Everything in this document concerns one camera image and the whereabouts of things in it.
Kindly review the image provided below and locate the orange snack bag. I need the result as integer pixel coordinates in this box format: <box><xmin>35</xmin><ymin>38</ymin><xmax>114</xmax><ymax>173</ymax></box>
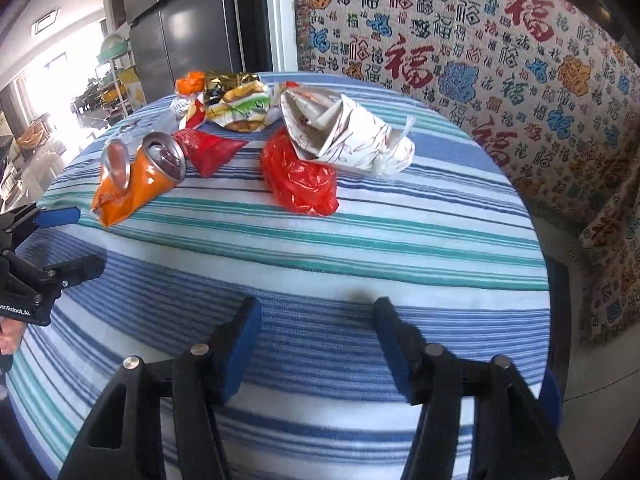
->
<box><xmin>91</xmin><ymin>132</ymin><xmax>186</xmax><ymax>226</ymax></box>

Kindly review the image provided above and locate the clear plastic wrapper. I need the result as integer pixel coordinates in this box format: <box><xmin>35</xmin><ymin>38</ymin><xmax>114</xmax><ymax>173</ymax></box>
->
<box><xmin>106</xmin><ymin>110</ymin><xmax>179</xmax><ymax>152</ymax></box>

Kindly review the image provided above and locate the red plastic wrapper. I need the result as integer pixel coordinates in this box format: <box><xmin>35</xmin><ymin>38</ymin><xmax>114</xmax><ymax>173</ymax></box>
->
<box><xmin>172</xmin><ymin>128</ymin><xmax>247</xmax><ymax>178</ymax></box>

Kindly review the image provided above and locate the red white snack wrapper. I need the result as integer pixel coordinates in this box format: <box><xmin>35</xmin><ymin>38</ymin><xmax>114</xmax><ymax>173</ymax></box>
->
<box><xmin>179</xmin><ymin>99</ymin><xmax>206</xmax><ymax>129</ymax></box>

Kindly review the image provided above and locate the red plastic bag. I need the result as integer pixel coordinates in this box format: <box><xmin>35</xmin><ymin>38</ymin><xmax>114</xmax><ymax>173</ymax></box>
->
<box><xmin>260</xmin><ymin>126</ymin><xmax>338</xmax><ymax>217</ymax></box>

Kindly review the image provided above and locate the orange plastic bag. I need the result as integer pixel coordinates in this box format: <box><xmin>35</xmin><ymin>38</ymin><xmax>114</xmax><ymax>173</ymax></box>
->
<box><xmin>175</xmin><ymin>70</ymin><xmax>206</xmax><ymax>96</ymax></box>

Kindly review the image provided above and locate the gold foil wrapper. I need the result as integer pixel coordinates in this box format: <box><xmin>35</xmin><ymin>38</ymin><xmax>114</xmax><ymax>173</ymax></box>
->
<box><xmin>203</xmin><ymin>70</ymin><xmax>260</xmax><ymax>105</ymax></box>

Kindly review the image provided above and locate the burger print wrapper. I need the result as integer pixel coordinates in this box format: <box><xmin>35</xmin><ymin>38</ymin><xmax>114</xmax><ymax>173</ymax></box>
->
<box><xmin>205</xmin><ymin>80</ymin><xmax>271</xmax><ymax>133</ymax></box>

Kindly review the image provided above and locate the white patterned paper bag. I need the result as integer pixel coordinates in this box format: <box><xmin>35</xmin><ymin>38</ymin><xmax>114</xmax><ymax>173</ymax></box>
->
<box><xmin>280</xmin><ymin>87</ymin><xmax>416</xmax><ymax>177</ymax></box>

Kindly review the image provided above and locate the person's left hand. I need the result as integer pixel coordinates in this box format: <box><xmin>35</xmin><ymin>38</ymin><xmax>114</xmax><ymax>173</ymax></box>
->
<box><xmin>0</xmin><ymin>318</ymin><xmax>26</xmax><ymax>356</ymax></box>

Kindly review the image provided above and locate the striped blue tablecloth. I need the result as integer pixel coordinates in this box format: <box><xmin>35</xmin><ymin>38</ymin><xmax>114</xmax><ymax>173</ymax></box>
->
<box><xmin>6</xmin><ymin>74</ymin><xmax>550</xmax><ymax>479</ymax></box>

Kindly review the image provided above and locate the white storage rack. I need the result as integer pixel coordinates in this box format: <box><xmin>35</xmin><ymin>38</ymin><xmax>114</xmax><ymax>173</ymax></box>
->
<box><xmin>98</xmin><ymin>32</ymin><xmax>132</xmax><ymax>117</ymax></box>

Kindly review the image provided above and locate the yellow cardboard box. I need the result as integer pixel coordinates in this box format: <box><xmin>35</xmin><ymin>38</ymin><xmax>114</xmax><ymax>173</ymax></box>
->
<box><xmin>119</xmin><ymin>66</ymin><xmax>146</xmax><ymax>110</ymax></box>

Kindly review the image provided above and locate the grey refrigerator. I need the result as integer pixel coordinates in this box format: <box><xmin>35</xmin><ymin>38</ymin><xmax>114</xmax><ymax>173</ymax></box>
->
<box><xmin>124</xmin><ymin>0</ymin><xmax>242</xmax><ymax>102</ymax></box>

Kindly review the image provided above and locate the patterned fu character cloth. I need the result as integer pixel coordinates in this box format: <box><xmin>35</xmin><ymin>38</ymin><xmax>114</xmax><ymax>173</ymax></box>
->
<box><xmin>295</xmin><ymin>0</ymin><xmax>639</xmax><ymax>344</ymax></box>

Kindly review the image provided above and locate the black wok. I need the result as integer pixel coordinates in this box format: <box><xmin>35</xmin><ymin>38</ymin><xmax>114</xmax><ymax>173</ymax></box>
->
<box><xmin>566</xmin><ymin>0</ymin><xmax>624</xmax><ymax>40</ymax></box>

